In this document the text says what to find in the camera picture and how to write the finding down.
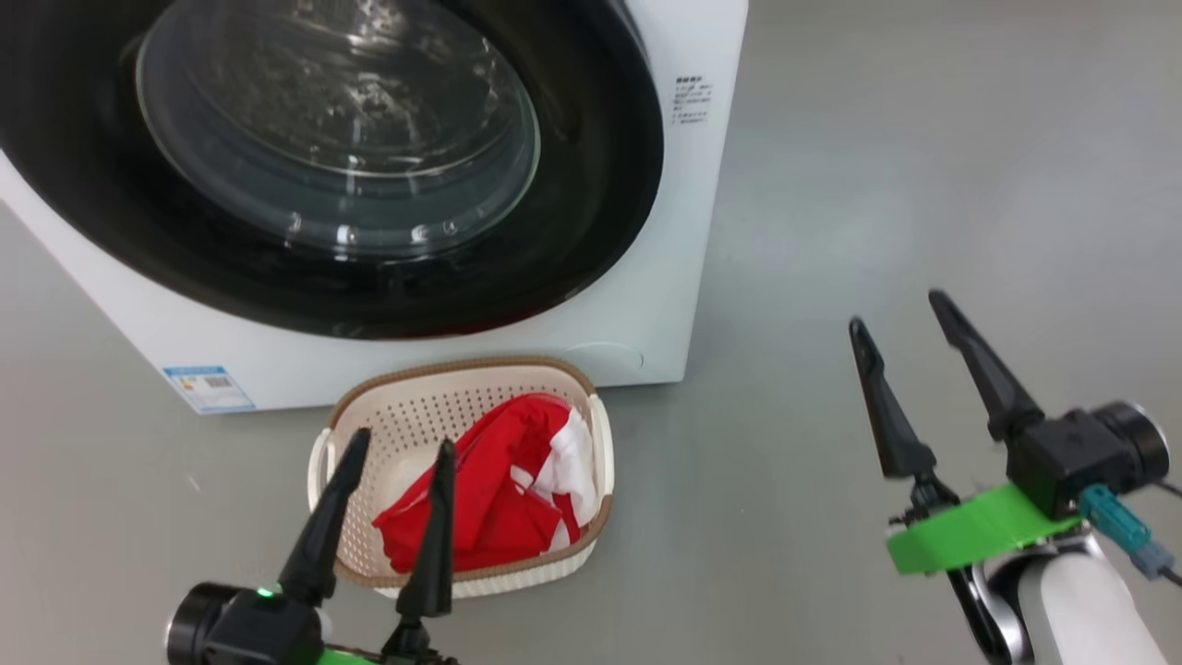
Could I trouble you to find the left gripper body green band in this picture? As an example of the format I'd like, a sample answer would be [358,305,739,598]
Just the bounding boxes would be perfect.
[319,621,458,665]

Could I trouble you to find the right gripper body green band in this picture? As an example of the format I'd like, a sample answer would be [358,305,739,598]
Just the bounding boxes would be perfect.
[886,476,1081,575]

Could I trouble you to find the red and white garment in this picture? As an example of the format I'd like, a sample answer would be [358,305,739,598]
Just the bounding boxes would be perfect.
[452,394,601,560]

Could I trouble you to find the blue energy label sticker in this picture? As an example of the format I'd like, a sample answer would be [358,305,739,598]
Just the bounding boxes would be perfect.
[163,366,257,414]

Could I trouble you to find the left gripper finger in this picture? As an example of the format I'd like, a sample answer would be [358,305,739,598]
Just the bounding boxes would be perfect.
[277,428,372,608]
[397,439,456,620]

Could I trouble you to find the round drain filter cover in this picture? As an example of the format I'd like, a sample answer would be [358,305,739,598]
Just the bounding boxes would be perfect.
[563,344,645,380]

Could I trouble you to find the thin black right cable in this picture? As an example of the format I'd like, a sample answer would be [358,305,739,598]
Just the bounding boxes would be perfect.
[1154,478,1182,587]

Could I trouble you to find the white front-load washing machine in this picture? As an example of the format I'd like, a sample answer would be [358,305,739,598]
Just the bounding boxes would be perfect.
[0,0,749,415]

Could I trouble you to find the teal right cable connector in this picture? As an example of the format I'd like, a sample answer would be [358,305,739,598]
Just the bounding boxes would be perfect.
[1079,485,1176,580]

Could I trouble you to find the cream perforated laundry basket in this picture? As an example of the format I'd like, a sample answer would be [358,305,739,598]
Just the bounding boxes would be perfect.
[308,357,615,599]

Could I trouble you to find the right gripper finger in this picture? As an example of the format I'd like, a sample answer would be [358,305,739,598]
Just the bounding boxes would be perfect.
[849,317,936,479]
[928,290,1044,442]

